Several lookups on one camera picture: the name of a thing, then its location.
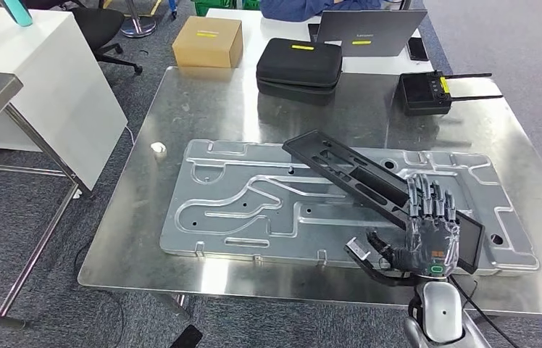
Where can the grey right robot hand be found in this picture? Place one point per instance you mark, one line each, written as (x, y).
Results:
(432, 240)

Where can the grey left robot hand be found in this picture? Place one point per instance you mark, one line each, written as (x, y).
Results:
(185, 338)

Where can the black plastic plate frame part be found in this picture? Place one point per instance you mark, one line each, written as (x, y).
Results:
(348, 168)

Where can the stainless steel workbench table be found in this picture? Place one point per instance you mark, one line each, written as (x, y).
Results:
(204, 105)

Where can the stamped silver metal panel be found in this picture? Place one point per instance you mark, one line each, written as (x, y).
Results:
(252, 225)

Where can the black remote with antennas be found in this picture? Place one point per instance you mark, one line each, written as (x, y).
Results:
(422, 93)

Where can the black smartphone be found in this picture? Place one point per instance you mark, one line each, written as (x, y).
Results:
(418, 49)

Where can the small white plastic piece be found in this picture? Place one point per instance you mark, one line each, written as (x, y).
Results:
(158, 149)

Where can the grey laptop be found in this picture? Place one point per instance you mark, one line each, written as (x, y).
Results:
(372, 31)

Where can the black zip case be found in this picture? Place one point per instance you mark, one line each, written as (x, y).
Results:
(300, 62)

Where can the person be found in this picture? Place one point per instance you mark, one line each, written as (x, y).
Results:
(300, 9)

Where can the white table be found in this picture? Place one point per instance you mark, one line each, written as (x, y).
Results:
(252, 43)

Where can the white desk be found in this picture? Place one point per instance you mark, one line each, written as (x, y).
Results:
(59, 96)

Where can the brown cardboard box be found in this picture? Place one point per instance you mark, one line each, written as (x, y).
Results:
(208, 43)

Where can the green plastic crate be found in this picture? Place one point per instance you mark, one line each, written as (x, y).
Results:
(251, 5)
(213, 6)

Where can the chrome stanchion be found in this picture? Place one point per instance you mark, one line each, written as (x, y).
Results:
(137, 26)

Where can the black office chair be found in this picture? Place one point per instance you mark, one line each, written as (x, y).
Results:
(98, 24)

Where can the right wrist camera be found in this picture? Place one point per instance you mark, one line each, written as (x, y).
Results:
(357, 249)

